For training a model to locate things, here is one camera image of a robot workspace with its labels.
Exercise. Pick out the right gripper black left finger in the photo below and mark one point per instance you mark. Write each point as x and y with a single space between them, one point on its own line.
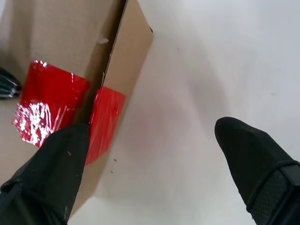
47 178

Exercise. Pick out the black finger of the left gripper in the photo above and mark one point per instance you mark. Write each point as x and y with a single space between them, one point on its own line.
8 85

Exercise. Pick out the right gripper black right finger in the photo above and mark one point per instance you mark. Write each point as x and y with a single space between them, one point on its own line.
262 173

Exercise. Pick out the brown cardboard box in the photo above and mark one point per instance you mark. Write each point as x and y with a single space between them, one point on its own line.
58 35

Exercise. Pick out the red adhesive tape patch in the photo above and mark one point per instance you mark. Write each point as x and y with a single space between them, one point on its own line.
58 86

